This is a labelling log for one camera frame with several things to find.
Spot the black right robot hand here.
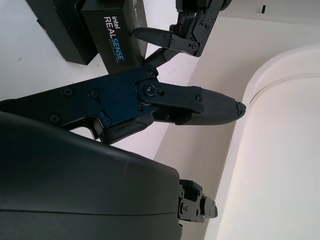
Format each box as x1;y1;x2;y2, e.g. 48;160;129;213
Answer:
0;0;248;240

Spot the black box base foam insert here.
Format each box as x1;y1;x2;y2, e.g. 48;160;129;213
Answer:
24;0;101;67

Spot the black RealSense box lid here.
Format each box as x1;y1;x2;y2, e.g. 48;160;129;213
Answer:
79;0;149;75

